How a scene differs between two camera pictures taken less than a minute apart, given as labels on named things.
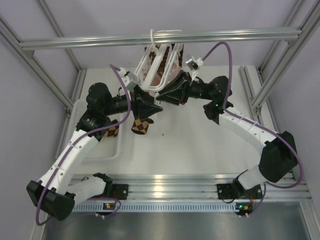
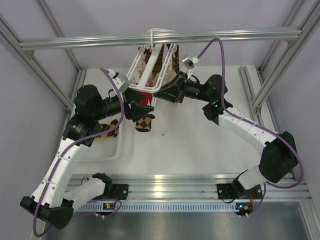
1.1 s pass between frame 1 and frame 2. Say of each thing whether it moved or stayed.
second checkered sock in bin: stayed
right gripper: stayed
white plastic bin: stayed
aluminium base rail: stayed
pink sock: moved
